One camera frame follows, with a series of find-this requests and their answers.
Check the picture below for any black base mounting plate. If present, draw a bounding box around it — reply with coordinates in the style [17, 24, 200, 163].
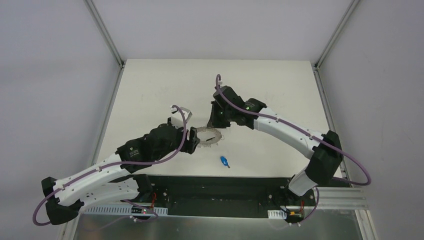
[130, 175, 316, 219]

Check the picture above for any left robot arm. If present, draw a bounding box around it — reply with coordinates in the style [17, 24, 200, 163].
[41, 123, 200, 225]

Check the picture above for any aluminium frame post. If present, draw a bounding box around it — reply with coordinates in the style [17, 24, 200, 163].
[83, 0, 125, 69]
[314, 0, 362, 71]

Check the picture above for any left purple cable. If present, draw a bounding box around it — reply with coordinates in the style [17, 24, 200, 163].
[32, 104, 188, 227]

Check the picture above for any metal disc with keyrings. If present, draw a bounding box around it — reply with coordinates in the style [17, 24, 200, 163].
[196, 126, 224, 148]

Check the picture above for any blue-headed key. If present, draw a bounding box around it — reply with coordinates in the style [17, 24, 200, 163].
[220, 156, 230, 168]

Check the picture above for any right aluminium frame post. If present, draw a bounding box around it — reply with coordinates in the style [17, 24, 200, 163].
[314, 0, 362, 71]

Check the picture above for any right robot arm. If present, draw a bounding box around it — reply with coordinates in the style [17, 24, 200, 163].
[207, 86, 343, 205]

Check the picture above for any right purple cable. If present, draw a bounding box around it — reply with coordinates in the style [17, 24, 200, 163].
[215, 74, 372, 187]

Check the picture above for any left aluminium frame post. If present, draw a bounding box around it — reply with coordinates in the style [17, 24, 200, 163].
[83, 0, 125, 69]

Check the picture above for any purple cable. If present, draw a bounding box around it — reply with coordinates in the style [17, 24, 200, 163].
[32, 104, 188, 227]
[215, 74, 372, 187]

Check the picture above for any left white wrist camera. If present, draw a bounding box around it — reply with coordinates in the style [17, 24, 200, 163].
[170, 105, 193, 126]

